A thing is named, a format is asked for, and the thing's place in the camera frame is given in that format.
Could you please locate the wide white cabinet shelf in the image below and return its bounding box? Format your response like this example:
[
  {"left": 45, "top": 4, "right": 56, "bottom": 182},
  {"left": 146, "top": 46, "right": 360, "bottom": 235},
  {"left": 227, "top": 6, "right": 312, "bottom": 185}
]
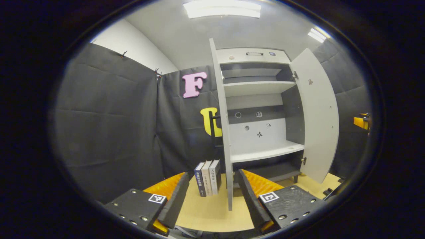
[{"left": 230, "top": 140, "right": 305, "bottom": 163}]

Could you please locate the small ceiling light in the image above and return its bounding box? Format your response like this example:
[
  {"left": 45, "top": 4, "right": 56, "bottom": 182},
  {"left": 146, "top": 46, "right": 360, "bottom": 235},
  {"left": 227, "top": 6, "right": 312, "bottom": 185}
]
[{"left": 307, "top": 27, "right": 327, "bottom": 43}]

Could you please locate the grey cabinet drawer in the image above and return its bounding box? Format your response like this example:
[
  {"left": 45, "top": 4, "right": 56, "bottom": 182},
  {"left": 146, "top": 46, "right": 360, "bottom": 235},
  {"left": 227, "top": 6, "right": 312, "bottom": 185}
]
[{"left": 216, "top": 47, "right": 292, "bottom": 65}]

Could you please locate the cabinet door with checkered sticker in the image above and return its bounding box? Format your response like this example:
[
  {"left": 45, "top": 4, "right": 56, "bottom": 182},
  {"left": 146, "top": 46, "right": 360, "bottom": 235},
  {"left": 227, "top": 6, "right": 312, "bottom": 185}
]
[{"left": 209, "top": 38, "right": 234, "bottom": 211}]

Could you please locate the beige book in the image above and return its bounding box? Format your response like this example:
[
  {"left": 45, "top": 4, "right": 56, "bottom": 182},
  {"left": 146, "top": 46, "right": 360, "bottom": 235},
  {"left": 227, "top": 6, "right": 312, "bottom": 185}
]
[{"left": 201, "top": 161, "right": 213, "bottom": 196}]

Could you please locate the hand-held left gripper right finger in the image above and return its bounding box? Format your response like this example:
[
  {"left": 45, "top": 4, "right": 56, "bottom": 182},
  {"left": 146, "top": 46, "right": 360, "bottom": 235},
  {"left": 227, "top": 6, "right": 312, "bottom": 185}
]
[{"left": 236, "top": 169, "right": 327, "bottom": 234}]

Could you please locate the narrow white cabinet shelf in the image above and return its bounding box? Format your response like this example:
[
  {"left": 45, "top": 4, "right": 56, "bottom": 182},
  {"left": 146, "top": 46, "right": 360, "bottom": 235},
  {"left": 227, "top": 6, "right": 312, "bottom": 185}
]
[{"left": 223, "top": 81, "right": 297, "bottom": 98}]

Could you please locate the grey double-door shoe cabinet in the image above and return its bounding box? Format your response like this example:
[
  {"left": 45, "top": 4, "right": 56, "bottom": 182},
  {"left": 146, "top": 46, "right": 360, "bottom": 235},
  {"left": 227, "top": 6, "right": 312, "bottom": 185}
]
[{"left": 216, "top": 47, "right": 306, "bottom": 190}]

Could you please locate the black backdrop cloth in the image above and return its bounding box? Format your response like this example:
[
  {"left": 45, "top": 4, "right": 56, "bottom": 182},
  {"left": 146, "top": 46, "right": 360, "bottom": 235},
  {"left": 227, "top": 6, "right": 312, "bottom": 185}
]
[{"left": 53, "top": 37, "right": 372, "bottom": 204}]

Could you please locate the grey book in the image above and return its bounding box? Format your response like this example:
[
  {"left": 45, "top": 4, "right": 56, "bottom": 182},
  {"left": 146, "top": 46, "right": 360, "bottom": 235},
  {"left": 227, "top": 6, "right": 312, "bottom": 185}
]
[{"left": 209, "top": 159, "right": 222, "bottom": 195}]

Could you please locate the black door handle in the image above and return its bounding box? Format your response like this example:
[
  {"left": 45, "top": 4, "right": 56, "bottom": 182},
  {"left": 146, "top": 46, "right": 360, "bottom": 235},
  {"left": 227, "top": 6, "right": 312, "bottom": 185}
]
[{"left": 211, "top": 115, "right": 223, "bottom": 148}]

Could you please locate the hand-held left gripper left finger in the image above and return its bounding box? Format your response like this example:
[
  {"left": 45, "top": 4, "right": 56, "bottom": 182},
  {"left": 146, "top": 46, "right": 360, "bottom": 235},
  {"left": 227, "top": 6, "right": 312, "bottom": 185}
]
[{"left": 104, "top": 172, "right": 190, "bottom": 237}]

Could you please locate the blue book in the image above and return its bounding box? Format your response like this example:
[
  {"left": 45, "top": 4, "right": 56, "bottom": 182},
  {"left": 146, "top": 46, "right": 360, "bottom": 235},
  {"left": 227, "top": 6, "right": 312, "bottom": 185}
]
[{"left": 194, "top": 162, "right": 207, "bottom": 197}]

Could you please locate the cabinet door with box sticker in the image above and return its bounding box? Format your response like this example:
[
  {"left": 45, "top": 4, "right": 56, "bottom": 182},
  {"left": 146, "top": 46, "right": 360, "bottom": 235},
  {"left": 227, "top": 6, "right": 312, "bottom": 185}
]
[{"left": 290, "top": 48, "right": 340, "bottom": 184}]

